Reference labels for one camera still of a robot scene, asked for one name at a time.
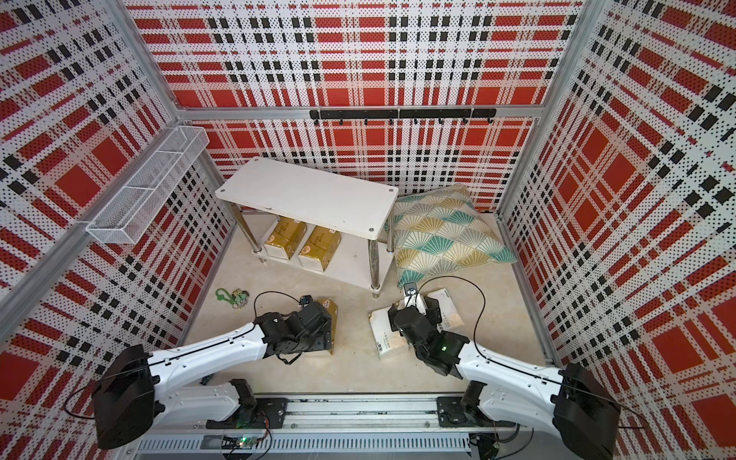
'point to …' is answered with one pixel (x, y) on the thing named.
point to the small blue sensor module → (205, 379)
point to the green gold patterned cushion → (440, 230)
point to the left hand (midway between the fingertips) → (322, 337)
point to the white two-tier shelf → (348, 205)
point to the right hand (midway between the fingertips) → (413, 301)
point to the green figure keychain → (238, 298)
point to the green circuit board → (246, 442)
